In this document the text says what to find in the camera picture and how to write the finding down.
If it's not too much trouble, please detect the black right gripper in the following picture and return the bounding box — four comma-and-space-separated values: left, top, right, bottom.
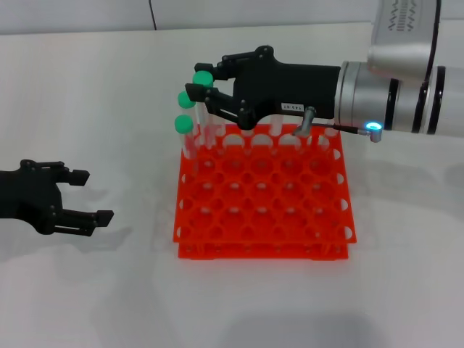
184, 45, 344, 131

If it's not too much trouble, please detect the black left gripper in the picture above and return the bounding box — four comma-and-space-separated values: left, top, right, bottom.
0, 159, 115, 238

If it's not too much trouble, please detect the orange test tube rack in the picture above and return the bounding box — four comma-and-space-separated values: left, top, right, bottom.
171, 123, 358, 261

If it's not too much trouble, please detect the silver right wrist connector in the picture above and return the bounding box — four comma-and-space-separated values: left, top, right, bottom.
292, 106, 317, 138

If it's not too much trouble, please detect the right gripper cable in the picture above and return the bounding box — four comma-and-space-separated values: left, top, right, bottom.
311, 121, 384, 143

